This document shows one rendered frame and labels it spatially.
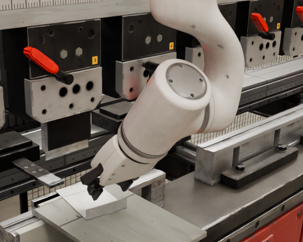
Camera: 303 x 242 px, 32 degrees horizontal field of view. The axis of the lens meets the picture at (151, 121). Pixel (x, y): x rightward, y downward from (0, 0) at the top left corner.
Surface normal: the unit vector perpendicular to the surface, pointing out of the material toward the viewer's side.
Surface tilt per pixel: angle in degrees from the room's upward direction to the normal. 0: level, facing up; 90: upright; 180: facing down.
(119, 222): 0
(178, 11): 103
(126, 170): 130
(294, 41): 90
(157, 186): 90
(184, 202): 0
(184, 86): 41
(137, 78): 90
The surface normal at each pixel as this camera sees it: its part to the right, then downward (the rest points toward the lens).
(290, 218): 0.70, 0.27
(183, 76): 0.38, -0.53
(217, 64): -0.83, 0.42
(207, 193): 0.04, -0.94
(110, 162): -0.73, 0.21
